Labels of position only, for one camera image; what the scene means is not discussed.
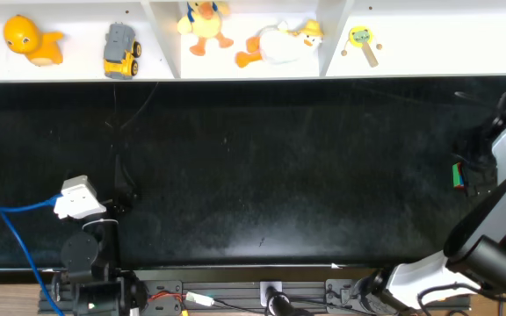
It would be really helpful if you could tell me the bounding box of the black cable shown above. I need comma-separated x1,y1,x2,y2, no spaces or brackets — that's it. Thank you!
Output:
416,282,506,316

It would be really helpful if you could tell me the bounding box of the yellow rubber duck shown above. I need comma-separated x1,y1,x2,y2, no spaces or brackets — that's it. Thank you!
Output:
2,13,65,68

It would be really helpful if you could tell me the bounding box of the yellow rattle drum toy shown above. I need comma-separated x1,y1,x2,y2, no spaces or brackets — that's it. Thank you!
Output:
339,25,384,68

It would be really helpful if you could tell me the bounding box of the many-coloured puzzle cube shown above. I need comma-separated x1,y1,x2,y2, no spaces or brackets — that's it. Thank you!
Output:
452,162,466,190

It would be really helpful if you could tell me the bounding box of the white plush duck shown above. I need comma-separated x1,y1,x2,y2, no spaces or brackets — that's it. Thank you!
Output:
235,18,325,69

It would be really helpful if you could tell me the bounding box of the white shelf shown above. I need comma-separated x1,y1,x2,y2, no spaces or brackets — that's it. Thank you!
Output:
0,0,506,83

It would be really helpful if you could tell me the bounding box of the yellow plush duck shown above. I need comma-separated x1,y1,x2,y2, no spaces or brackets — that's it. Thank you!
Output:
176,0,235,57

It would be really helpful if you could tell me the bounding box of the blue cable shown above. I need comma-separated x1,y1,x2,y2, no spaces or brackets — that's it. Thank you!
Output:
0,195,66,316

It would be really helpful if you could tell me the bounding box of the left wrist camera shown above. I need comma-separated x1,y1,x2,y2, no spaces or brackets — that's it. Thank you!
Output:
53,175,107,220

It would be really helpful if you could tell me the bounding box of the grey and yellow toy truck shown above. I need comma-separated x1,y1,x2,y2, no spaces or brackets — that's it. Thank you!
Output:
102,22,143,81

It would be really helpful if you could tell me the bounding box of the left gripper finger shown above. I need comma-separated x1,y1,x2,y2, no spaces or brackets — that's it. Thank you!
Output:
112,173,139,214

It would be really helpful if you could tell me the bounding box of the mounting rail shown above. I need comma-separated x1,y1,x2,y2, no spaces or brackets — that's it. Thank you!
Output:
37,267,473,316

